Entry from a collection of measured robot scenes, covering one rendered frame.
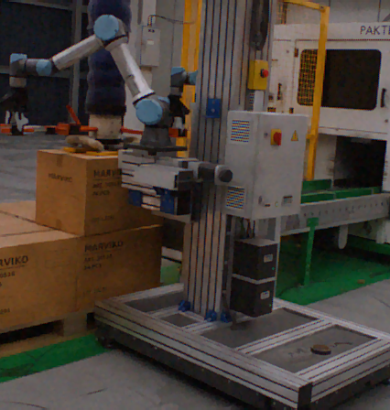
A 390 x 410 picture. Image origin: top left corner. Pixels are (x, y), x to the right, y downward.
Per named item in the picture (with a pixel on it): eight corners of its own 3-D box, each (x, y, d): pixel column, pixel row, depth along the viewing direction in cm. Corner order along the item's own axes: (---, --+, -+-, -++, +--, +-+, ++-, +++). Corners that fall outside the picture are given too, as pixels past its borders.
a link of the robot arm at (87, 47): (124, 16, 324) (40, 62, 334) (119, 13, 313) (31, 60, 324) (135, 37, 324) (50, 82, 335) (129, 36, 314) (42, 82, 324)
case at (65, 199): (114, 211, 411) (117, 146, 404) (162, 223, 386) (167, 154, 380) (34, 222, 365) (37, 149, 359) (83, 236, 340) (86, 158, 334)
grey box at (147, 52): (155, 67, 511) (157, 27, 506) (159, 68, 507) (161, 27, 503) (135, 65, 497) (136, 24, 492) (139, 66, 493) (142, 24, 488)
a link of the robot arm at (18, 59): (24, 54, 312) (6, 53, 314) (23, 78, 314) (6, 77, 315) (30, 55, 320) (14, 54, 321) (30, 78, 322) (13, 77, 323)
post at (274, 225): (265, 307, 423) (279, 148, 406) (275, 309, 418) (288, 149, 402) (259, 308, 418) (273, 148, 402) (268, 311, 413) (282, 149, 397)
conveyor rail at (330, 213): (383, 215, 550) (384, 192, 547) (388, 216, 547) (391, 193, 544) (185, 250, 385) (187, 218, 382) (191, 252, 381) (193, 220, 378)
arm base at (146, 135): (177, 145, 326) (178, 125, 324) (154, 146, 315) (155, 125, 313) (156, 143, 336) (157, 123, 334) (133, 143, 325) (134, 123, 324)
